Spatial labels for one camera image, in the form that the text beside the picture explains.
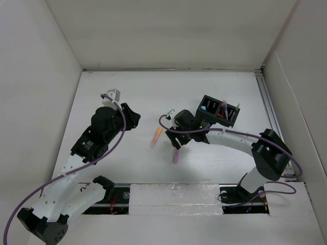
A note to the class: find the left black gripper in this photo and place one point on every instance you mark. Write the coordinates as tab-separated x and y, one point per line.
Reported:
131	118

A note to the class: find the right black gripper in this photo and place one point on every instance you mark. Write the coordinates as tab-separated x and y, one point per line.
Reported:
173	134

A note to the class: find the pink highlighter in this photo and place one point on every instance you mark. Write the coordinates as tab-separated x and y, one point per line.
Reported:
175	156

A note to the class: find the blue gel pen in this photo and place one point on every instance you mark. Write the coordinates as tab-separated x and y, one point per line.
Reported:
225	109

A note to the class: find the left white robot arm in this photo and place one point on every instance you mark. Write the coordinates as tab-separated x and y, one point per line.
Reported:
49	218

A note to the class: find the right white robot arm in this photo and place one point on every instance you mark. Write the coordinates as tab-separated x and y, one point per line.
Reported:
270	154

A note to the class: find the orange highlighter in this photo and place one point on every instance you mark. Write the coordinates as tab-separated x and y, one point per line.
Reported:
155	137

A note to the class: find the black two-slot pen holder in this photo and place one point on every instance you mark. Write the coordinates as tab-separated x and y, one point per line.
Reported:
214	107

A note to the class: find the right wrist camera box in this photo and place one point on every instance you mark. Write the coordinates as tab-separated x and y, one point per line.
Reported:
171	114

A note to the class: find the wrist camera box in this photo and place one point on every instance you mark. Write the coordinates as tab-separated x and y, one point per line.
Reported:
110	97
171	114

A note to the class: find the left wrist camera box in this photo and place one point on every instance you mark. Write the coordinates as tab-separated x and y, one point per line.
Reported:
110	97

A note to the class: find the aluminium rail right side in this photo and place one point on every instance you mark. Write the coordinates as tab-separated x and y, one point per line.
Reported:
289	170

